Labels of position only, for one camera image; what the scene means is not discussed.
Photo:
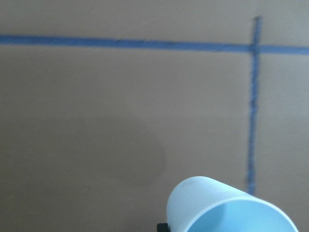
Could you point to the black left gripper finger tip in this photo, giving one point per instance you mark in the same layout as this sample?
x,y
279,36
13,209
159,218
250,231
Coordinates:
x,y
162,227

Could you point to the vertical blue tape strip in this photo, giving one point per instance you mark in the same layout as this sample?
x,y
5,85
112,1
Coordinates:
x,y
253,105

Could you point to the horizontal blue tape strip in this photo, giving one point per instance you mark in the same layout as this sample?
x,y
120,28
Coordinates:
x,y
165,45

